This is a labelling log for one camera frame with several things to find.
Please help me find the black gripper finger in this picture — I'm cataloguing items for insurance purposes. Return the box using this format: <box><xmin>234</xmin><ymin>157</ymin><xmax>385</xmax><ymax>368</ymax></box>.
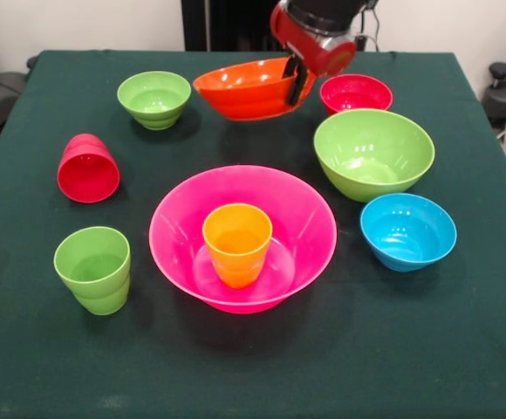
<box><xmin>281</xmin><ymin>55</ymin><xmax>301</xmax><ymax>80</ymax></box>
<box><xmin>286</xmin><ymin>65</ymin><xmax>311</xmax><ymax>107</ymax></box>

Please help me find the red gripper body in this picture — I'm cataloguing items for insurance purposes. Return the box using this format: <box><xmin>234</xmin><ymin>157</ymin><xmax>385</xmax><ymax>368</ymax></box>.
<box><xmin>270</xmin><ymin>1</ymin><xmax>359</xmax><ymax>78</ymax></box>

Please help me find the small red bowl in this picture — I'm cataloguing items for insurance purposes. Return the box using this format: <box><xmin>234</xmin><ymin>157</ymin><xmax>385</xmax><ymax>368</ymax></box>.
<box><xmin>319</xmin><ymin>73</ymin><xmax>394</xmax><ymax>116</ymax></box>

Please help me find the large orange bowl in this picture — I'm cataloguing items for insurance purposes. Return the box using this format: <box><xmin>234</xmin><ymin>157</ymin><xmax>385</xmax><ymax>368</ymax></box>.
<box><xmin>192</xmin><ymin>58</ymin><xmax>318</xmax><ymax>122</ymax></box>

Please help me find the orange cup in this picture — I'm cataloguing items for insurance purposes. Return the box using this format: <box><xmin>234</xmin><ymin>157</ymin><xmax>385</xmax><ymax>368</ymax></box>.
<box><xmin>202</xmin><ymin>203</ymin><xmax>274</xmax><ymax>290</ymax></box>

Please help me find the large pink bowl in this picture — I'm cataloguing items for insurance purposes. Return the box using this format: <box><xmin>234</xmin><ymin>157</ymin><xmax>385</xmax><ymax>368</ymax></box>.
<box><xmin>148</xmin><ymin>164</ymin><xmax>338</xmax><ymax>315</ymax></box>

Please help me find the red cup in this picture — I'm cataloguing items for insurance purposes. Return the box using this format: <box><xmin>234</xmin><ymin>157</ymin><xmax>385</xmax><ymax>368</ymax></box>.
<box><xmin>57</xmin><ymin>133</ymin><xmax>121</xmax><ymax>204</ymax></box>

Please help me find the large green bowl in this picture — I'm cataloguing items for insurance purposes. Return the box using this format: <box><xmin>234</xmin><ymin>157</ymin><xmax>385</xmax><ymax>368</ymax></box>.
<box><xmin>313</xmin><ymin>108</ymin><xmax>436</xmax><ymax>203</ymax></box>

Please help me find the small green bowl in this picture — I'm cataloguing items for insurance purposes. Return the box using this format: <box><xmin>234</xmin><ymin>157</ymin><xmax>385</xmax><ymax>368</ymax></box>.
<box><xmin>116</xmin><ymin>70</ymin><xmax>192</xmax><ymax>131</ymax></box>

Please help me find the small blue bowl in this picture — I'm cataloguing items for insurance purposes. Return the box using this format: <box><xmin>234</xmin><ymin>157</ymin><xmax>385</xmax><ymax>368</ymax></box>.
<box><xmin>359</xmin><ymin>192</ymin><xmax>458</xmax><ymax>273</ymax></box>

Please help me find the dark green tablecloth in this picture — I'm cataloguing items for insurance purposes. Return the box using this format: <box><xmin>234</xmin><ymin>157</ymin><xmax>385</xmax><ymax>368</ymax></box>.
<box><xmin>0</xmin><ymin>49</ymin><xmax>506</xmax><ymax>419</ymax></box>

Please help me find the green cup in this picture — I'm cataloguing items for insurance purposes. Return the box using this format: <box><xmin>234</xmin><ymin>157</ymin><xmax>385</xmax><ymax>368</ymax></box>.
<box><xmin>53</xmin><ymin>226</ymin><xmax>132</xmax><ymax>317</ymax></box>

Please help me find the black office chair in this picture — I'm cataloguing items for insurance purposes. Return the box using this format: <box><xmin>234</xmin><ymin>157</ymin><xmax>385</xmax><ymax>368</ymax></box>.
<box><xmin>0</xmin><ymin>30</ymin><xmax>40</xmax><ymax>141</ymax></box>

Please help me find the black wall cable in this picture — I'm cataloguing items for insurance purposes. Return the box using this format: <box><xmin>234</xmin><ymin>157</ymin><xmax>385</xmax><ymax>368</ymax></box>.
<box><xmin>369</xmin><ymin>6</ymin><xmax>383</xmax><ymax>38</ymax></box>

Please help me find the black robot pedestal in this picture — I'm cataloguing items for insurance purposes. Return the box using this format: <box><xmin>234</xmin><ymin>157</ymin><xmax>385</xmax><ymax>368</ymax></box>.
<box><xmin>181</xmin><ymin>0</ymin><xmax>289</xmax><ymax>52</ymax></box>

